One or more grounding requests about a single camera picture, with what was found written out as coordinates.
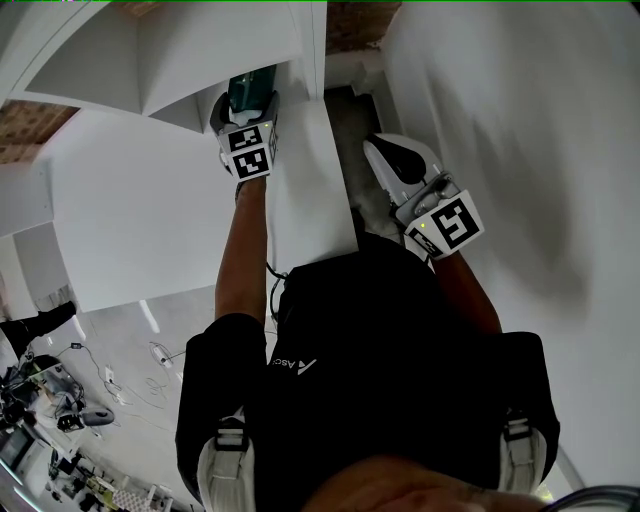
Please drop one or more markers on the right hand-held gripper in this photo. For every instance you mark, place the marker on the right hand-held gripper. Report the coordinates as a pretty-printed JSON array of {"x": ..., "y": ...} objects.
[{"x": 445, "y": 220}]

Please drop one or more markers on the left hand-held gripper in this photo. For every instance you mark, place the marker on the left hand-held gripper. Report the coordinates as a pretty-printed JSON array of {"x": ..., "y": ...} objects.
[{"x": 246, "y": 156}]

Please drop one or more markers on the green pack of tissues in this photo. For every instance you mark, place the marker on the green pack of tissues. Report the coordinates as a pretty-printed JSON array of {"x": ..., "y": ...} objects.
[{"x": 250, "y": 92}]

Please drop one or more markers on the white shelf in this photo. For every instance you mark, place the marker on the white shelf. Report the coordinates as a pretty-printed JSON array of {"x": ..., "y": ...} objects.
[{"x": 150, "y": 165}]

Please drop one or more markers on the person's left forearm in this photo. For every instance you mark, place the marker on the person's left forearm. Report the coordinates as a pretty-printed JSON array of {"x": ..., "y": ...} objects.
[{"x": 242, "y": 250}]

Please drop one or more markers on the person's right forearm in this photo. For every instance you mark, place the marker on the person's right forearm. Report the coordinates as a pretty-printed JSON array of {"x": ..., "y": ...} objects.
[{"x": 467, "y": 295}]

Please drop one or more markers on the person's black shirt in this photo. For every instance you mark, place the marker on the person's black shirt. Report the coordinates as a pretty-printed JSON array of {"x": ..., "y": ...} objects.
[{"x": 380, "y": 360}]

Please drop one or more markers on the white power strip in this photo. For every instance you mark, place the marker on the white power strip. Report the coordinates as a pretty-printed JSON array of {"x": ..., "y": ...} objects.
[{"x": 162, "y": 356}]

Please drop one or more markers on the white plug adapter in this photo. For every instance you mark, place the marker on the white plug adapter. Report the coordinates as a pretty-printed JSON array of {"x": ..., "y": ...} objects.
[{"x": 109, "y": 375}]

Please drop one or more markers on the grey oval device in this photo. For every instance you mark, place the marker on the grey oval device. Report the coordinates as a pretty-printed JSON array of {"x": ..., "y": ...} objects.
[{"x": 97, "y": 416}]

